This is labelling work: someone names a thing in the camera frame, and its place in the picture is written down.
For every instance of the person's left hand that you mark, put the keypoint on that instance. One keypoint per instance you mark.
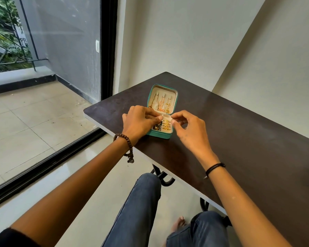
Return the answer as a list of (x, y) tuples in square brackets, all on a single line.
[(136, 123)]

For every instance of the person's right hand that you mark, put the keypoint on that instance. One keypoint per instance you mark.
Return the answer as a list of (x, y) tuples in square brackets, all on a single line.
[(191, 136)]

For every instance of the person's left thumb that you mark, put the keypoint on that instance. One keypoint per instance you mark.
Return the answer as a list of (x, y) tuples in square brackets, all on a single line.
[(156, 120)]

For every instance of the person's right thumb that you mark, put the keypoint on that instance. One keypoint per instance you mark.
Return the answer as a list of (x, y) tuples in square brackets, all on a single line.
[(174, 123)]

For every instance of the person's left forearm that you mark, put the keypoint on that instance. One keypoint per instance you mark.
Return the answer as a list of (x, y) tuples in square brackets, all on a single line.
[(72, 187)]

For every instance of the person's right forearm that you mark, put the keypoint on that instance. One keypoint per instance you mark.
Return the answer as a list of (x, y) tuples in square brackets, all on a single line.
[(242, 203)]

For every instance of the dark bead jewelry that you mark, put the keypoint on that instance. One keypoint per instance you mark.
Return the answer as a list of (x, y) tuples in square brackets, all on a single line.
[(157, 126)]

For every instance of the row of gold rings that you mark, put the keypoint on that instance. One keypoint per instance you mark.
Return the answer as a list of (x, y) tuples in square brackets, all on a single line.
[(166, 123)]

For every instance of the teal jewelry box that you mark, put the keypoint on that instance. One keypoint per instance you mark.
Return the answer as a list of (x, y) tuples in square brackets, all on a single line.
[(162, 110)]

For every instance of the black scrolled metal table leg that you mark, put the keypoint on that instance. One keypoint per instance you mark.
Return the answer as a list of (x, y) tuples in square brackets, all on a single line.
[(162, 178), (204, 204)]

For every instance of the white door latch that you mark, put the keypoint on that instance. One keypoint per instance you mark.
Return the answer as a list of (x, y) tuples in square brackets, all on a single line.
[(97, 46)]

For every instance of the person's left leg in jeans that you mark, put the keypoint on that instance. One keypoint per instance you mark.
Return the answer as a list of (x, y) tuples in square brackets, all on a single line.
[(136, 213)]

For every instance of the person's leg in jeans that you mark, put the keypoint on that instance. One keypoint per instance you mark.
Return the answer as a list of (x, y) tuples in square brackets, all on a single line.
[(199, 231), (136, 213)]

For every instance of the person's bare foot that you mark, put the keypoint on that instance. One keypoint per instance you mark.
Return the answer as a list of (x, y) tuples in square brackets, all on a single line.
[(178, 224)]

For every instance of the person's right leg in jeans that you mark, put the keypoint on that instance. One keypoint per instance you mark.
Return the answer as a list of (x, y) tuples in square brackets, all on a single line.
[(199, 231)]

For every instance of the white sign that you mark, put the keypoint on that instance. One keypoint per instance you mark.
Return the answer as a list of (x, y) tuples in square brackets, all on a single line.
[(21, 38)]

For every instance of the black metal balcony railing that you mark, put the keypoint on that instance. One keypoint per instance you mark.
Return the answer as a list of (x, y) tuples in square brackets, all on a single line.
[(15, 43)]

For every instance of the green plants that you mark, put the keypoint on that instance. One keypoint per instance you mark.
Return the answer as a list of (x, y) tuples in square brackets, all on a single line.
[(2, 33)]

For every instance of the black shirt sleeve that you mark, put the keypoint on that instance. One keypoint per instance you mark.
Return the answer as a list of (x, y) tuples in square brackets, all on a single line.
[(12, 239)]

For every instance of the black sliding door frame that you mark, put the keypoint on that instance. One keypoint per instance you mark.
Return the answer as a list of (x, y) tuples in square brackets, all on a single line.
[(108, 48)]

